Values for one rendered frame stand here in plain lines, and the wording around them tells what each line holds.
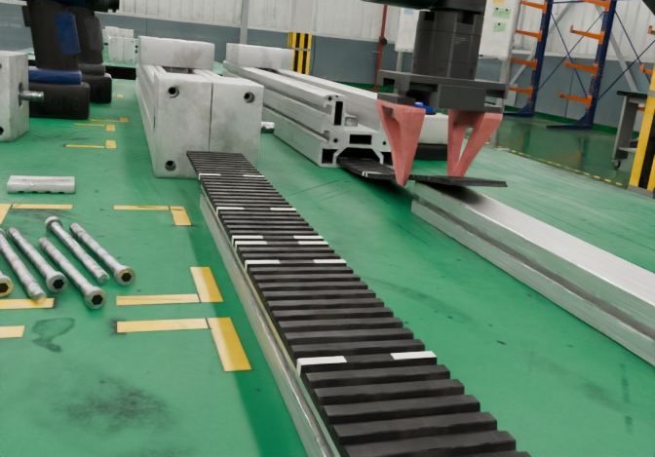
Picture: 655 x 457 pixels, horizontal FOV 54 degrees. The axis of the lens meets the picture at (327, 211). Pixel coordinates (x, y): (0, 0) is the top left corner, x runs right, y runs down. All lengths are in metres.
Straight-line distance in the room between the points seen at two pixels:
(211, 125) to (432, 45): 0.22
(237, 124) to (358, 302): 0.39
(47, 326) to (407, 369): 0.18
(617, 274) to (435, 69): 0.25
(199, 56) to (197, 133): 0.42
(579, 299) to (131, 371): 0.25
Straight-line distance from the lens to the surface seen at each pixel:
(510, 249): 0.47
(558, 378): 0.33
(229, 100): 0.64
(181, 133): 0.64
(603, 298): 0.39
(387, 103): 0.58
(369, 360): 0.23
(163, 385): 0.28
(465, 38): 0.57
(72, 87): 1.01
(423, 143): 0.90
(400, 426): 0.20
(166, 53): 1.04
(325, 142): 0.77
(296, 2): 11.04
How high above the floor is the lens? 0.92
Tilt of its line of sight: 14 degrees down
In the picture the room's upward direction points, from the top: 6 degrees clockwise
